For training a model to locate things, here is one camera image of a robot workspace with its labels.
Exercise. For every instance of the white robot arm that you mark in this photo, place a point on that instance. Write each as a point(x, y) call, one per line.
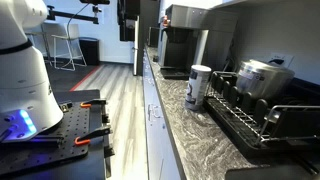
point(27, 103)

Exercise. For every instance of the black commercial coffee maker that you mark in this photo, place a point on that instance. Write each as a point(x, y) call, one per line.
point(195, 36)

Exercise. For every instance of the white cylindrical canister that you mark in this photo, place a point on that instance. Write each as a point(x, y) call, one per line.
point(196, 87)

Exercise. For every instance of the upper orange black clamp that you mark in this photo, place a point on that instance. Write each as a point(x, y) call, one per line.
point(88, 104)

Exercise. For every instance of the orange black clamp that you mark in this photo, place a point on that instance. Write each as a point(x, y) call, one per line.
point(88, 104)
point(86, 139)

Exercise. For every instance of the orange hot water tap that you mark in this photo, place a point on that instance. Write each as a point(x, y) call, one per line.
point(165, 21)

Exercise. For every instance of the grey lower cabinets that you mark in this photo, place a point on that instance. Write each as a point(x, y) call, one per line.
point(162, 164)

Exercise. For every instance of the black trash bin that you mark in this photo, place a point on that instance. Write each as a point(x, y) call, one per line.
point(90, 50)

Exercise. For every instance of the lower orange black clamp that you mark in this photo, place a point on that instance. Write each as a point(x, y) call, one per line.
point(86, 139)

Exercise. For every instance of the white metal stool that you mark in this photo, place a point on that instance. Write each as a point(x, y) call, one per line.
point(64, 45)

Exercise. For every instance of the stainless steel pot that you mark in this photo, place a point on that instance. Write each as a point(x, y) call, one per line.
point(262, 80)

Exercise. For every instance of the black dish drying rack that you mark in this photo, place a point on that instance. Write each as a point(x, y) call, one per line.
point(289, 122)

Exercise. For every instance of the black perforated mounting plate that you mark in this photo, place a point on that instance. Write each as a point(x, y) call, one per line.
point(53, 154)

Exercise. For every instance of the white wall outlet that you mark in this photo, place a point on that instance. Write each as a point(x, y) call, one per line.
point(281, 59)

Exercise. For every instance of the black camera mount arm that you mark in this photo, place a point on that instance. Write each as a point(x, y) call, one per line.
point(52, 13)

